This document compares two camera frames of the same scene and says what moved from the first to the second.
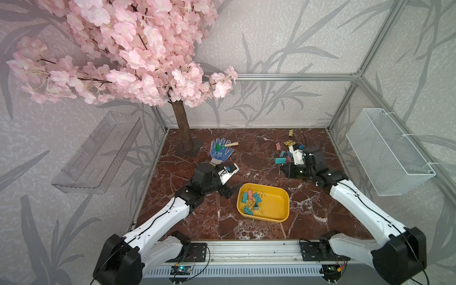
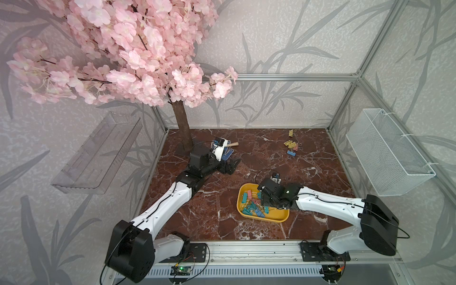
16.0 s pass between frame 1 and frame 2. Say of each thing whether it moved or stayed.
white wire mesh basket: stayed
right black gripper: moved
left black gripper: moved
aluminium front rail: stayed
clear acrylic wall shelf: stayed
